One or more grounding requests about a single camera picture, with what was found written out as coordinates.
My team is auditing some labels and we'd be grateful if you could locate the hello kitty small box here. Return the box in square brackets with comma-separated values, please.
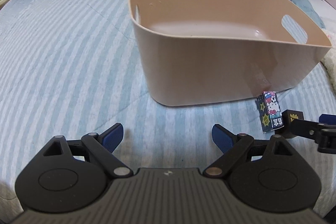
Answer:
[257, 91, 284, 132]

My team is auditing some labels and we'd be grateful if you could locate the blue striped bed sheet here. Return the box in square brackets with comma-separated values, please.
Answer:
[0, 0, 336, 214]

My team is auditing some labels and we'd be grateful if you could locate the beige plastic storage bin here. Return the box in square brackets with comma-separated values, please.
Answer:
[128, 0, 331, 106]

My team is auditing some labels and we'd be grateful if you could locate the white fluffy plush toy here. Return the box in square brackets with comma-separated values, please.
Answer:
[322, 17, 336, 90]

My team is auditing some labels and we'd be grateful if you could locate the black gold small box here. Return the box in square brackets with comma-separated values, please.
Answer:
[274, 109, 304, 139]

